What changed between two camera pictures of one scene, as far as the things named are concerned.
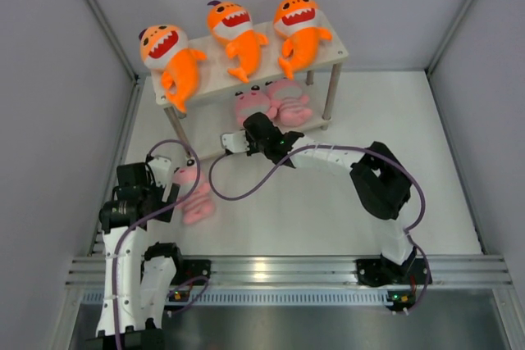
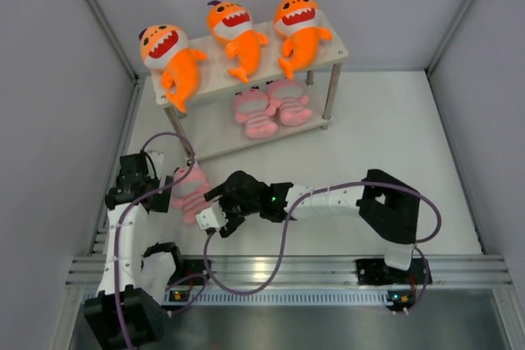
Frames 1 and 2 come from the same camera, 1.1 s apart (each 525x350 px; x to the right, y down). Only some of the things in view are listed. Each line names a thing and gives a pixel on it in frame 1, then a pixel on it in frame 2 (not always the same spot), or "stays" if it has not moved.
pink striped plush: (198, 206) stays
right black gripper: (252, 147) to (233, 222)
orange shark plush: (166, 47) stays
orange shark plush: (297, 20) stays
